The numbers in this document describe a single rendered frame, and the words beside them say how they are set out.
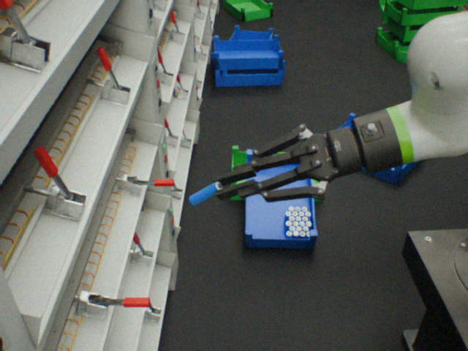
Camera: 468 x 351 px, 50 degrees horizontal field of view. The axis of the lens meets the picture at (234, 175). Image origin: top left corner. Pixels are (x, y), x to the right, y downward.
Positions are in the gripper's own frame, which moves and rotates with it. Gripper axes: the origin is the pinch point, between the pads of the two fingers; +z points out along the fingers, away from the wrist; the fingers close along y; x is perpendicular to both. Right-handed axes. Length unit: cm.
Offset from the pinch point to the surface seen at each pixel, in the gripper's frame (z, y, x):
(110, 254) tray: 20.8, 8.1, -5.5
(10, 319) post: 11.9, 22.9, -40.0
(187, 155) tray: 28, -43, 67
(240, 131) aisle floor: 13, -61, 95
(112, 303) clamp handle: 17.9, 17.1, -11.8
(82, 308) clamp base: 21.9, 16.9, -12.7
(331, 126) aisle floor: -21, -57, 107
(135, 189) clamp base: 18.6, -5.1, 1.8
